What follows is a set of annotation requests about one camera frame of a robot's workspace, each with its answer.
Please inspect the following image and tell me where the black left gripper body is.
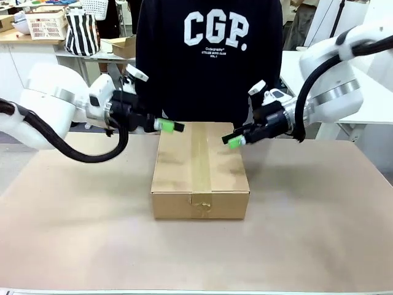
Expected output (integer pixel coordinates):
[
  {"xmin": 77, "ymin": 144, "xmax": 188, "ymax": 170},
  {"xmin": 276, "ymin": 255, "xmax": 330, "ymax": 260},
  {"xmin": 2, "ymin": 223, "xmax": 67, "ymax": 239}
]
[{"xmin": 104, "ymin": 90, "xmax": 158, "ymax": 134}]

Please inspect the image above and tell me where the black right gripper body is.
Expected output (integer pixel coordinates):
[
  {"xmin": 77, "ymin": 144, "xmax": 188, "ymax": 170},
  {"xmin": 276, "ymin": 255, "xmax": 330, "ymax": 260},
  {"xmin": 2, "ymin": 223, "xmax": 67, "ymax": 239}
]
[{"xmin": 241, "ymin": 102, "xmax": 295, "ymax": 144}]

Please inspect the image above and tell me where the brown cardboard box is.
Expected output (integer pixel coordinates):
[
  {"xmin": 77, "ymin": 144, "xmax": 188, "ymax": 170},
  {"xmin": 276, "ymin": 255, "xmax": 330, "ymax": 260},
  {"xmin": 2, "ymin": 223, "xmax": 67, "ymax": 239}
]
[{"xmin": 150, "ymin": 121, "xmax": 251, "ymax": 221}]

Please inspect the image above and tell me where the open small cardboard box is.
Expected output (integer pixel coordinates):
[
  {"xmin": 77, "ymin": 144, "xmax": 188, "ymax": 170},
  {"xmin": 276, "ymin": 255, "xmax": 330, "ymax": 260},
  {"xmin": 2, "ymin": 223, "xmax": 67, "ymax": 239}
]
[{"xmin": 111, "ymin": 36, "xmax": 137, "ymax": 60}]

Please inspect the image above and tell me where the person's navy sweatshirt torso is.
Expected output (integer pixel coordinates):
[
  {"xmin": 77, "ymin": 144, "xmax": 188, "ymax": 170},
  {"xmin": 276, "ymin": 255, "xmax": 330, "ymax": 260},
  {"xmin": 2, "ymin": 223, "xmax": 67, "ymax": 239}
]
[{"xmin": 134, "ymin": 0, "xmax": 284, "ymax": 127}]

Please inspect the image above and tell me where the black white striped bag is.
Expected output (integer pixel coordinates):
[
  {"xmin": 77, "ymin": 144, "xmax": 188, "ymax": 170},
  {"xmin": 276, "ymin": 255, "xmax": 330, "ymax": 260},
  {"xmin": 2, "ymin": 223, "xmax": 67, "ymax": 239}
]
[{"xmin": 64, "ymin": 8, "xmax": 101, "ymax": 57}]

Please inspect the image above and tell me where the white mesh laundry basket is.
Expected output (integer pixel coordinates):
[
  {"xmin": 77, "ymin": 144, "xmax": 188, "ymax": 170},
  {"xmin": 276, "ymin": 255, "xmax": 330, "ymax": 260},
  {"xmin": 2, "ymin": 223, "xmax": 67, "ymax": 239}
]
[{"xmin": 80, "ymin": 0, "xmax": 109, "ymax": 22}]

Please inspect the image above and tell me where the white crate with red labels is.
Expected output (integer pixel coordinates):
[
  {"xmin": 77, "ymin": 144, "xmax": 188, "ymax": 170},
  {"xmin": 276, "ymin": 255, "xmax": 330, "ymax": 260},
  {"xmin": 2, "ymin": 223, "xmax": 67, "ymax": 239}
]
[{"xmin": 25, "ymin": 7, "xmax": 69, "ymax": 41}]

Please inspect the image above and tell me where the white standing board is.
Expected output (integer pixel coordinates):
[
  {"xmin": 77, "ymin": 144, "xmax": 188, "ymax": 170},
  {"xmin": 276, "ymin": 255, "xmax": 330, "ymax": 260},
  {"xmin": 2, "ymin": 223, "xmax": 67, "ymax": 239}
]
[{"xmin": 303, "ymin": 0, "xmax": 370, "ymax": 47}]

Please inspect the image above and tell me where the wooden top side table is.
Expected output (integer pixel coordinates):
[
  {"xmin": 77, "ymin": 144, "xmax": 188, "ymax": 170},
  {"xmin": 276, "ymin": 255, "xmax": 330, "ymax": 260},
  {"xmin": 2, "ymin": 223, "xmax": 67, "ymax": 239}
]
[{"xmin": 0, "ymin": 28, "xmax": 67, "ymax": 46}]

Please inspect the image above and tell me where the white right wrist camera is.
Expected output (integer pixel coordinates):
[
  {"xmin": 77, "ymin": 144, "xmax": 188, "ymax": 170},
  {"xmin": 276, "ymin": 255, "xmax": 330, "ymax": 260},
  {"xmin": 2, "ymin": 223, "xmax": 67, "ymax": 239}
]
[{"xmin": 247, "ymin": 79, "xmax": 293, "ymax": 107}]

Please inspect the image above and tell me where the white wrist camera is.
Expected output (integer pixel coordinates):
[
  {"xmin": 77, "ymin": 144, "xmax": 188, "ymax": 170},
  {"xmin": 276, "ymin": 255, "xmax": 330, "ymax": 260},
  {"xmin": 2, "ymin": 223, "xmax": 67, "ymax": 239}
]
[
  {"xmin": 120, "ymin": 63, "xmax": 150, "ymax": 95},
  {"xmin": 247, "ymin": 79, "xmax": 293, "ymax": 107}
]

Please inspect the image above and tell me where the black sleeved right arm cable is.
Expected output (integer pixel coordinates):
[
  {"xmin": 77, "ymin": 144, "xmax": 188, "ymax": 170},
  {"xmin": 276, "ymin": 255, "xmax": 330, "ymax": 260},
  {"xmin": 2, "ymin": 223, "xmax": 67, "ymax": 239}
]
[{"xmin": 293, "ymin": 37, "xmax": 393, "ymax": 144}]

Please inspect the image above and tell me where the black sleeved arm cable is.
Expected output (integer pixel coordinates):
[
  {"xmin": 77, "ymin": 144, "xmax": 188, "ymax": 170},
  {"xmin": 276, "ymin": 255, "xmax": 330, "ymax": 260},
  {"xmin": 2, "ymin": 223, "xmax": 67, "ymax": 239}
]
[
  {"xmin": 293, "ymin": 37, "xmax": 393, "ymax": 144},
  {"xmin": 0, "ymin": 97, "xmax": 130, "ymax": 164}
]

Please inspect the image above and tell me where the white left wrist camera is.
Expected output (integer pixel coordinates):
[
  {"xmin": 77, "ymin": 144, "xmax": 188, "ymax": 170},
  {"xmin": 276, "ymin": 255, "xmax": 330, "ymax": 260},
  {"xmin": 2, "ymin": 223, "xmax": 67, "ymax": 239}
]
[{"xmin": 120, "ymin": 63, "xmax": 150, "ymax": 95}]

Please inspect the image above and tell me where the black sleeved left arm cable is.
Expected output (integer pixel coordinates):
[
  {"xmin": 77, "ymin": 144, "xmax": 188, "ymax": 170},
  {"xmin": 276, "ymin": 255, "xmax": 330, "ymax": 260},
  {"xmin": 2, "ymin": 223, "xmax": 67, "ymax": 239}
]
[{"xmin": 0, "ymin": 97, "xmax": 130, "ymax": 164}]

